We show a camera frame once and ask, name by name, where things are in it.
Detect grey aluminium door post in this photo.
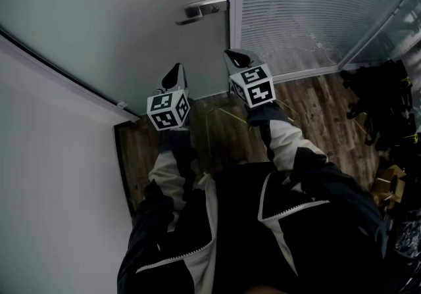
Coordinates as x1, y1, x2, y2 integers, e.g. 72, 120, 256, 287
226, 0, 245, 52

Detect person's black white jacket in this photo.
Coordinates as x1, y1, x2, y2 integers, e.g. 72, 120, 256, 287
116, 160, 397, 294

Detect yellow cable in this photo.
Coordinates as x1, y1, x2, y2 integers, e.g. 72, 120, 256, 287
205, 105, 299, 145

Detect brown cardboard box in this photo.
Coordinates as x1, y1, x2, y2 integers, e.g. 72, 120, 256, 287
371, 164, 408, 205

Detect pile of black equipment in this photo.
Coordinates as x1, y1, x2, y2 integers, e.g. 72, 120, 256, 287
339, 59, 421, 164

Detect frosted glass door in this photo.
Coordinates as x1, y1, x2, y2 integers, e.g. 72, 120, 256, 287
0, 0, 230, 118

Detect white window blinds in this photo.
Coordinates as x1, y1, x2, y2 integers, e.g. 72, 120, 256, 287
239, 0, 420, 76

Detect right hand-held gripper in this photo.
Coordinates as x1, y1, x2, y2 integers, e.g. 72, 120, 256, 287
223, 49, 277, 109

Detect clear glass partition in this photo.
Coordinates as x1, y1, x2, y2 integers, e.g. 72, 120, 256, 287
345, 0, 421, 68

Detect person's left forearm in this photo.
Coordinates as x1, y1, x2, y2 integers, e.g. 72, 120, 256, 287
147, 127, 199, 208

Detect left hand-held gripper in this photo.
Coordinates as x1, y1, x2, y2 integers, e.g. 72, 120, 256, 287
146, 62, 192, 132

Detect dark skirting board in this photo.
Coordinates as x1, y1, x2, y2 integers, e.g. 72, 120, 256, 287
112, 120, 136, 216

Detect black plastic bag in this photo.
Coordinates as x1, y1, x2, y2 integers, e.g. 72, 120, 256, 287
389, 208, 421, 294

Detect white door frame rail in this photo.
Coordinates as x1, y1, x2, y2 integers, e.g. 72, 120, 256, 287
0, 30, 141, 123

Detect person's right forearm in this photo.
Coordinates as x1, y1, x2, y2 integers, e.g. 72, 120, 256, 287
245, 102, 330, 175

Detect silver door handle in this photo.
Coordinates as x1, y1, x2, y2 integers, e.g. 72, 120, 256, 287
175, 0, 229, 26

